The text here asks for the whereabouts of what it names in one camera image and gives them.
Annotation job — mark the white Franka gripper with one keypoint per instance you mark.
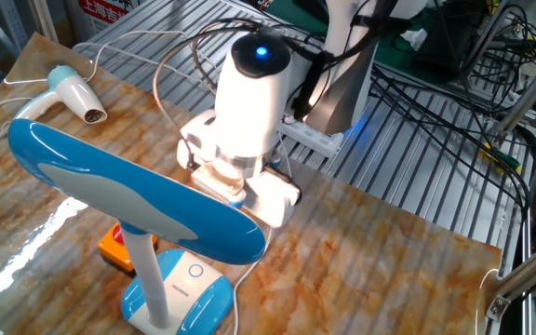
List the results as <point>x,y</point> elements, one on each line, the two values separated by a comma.
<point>272,200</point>

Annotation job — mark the blue and white desk lamp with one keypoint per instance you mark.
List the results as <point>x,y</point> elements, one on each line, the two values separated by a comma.
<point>138,195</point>

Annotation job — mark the orange emergency stop button box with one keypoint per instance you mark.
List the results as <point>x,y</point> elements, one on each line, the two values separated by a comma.
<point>112,249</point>

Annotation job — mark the white power strip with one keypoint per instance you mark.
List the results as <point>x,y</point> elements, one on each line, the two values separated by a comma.
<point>314,138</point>

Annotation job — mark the marble pattern table mat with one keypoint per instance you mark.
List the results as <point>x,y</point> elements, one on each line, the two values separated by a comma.
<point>365,260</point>

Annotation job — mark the green cutting mat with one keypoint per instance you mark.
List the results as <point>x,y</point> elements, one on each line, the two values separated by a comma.
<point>389,51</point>

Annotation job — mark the crumpled white paper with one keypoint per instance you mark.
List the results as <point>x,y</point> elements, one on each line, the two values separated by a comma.
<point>414,38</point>

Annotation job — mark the white and teal hair dryer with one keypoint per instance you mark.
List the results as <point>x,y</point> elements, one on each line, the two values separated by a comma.
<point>79,95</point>

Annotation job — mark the green and yellow tool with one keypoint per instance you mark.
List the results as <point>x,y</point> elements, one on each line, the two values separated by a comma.
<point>503,158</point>

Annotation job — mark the red and white printed box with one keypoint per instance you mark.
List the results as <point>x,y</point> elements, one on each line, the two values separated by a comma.
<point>105,11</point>

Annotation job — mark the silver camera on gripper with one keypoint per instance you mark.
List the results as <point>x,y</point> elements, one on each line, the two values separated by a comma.
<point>219,183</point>

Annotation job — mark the aluminium strut with corner bracket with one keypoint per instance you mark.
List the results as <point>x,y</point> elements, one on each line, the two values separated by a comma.
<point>521,277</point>

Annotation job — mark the long aluminium frame strut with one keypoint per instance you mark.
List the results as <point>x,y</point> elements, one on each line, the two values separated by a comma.
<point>528,95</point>

